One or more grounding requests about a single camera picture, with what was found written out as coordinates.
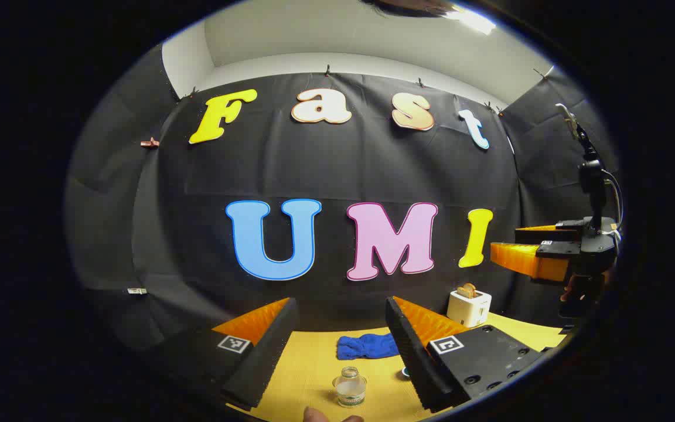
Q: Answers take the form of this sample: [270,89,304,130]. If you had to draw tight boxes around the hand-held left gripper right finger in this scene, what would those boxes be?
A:
[386,296,549,413]

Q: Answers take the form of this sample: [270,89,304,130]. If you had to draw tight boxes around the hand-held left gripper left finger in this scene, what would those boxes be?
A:
[159,297,300,411]

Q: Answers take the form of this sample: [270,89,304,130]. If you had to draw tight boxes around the clear plastic water bottle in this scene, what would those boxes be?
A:
[333,366,368,409]

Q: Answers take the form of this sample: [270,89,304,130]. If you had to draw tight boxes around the blue towel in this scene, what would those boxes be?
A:
[336,333,401,360]

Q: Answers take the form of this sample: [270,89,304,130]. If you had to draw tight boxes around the white toaster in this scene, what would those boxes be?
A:
[446,290,492,328]

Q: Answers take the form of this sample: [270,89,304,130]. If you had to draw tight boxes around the black backdrop cloth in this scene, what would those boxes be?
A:
[65,44,622,352]

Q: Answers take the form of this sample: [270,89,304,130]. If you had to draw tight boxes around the ceiling light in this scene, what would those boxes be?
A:
[446,5,497,36]

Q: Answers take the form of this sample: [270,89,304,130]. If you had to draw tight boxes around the thin grey cable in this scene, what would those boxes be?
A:
[602,169,624,230]

